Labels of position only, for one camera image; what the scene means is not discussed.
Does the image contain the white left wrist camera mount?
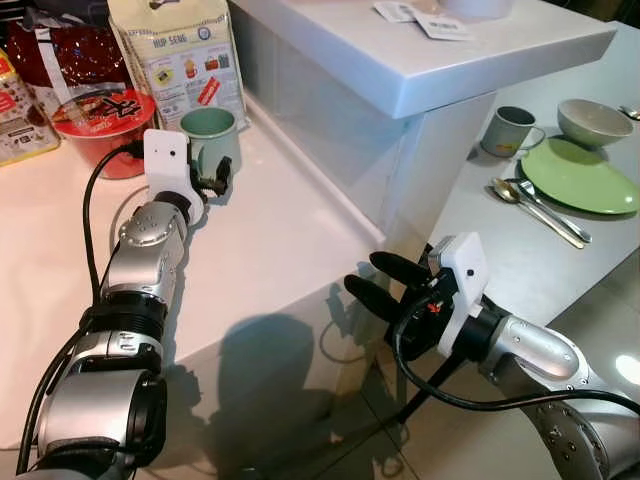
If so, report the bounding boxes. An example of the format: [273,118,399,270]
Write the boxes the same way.
[143,128,207,207]

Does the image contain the white raised counter ledge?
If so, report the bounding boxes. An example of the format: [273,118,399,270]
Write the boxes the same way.
[227,0,619,233]

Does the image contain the pale green mug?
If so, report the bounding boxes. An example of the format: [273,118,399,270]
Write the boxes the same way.
[179,106,243,178]

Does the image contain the grey bowl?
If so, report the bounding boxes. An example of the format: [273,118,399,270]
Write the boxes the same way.
[556,97,635,150]

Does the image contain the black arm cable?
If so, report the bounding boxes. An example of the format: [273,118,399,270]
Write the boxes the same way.
[14,140,147,477]
[391,295,640,414]

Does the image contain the green plate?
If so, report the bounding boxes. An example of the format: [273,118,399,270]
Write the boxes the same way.
[519,136,640,217]

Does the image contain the small white paper card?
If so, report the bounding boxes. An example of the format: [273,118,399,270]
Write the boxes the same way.
[374,1,417,24]

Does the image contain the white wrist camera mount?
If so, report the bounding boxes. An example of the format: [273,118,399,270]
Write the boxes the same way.
[143,128,207,207]
[427,232,492,347]

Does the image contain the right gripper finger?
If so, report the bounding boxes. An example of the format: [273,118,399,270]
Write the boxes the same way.
[369,250,432,289]
[343,273,407,324]

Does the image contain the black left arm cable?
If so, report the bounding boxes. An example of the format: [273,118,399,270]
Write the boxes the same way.
[14,140,147,477]

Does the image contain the black table leg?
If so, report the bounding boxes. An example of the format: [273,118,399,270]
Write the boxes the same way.
[398,352,467,423]

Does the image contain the gold metal spoon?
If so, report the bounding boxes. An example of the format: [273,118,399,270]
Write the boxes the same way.
[489,177,587,250]

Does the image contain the red instant noodle bowl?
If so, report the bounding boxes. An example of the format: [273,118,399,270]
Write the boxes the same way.
[49,87,159,182]

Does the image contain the white round container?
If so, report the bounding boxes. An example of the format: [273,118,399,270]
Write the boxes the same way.
[439,0,514,22]

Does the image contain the yellow food package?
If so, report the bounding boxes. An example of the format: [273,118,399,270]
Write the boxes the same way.
[0,48,61,168]

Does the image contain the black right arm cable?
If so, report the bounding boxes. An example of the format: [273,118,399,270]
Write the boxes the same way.
[391,295,640,414]

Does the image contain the grey mug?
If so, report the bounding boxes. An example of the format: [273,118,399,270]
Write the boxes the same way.
[480,104,547,160]

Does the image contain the Hup Seng cracker package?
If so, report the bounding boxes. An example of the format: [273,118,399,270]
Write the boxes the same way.
[106,0,249,132]

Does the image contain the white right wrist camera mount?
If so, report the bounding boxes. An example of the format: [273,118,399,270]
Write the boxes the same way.
[427,232,492,347]

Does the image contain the dark red snack bag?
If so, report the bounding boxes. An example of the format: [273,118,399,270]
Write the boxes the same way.
[4,12,129,103]

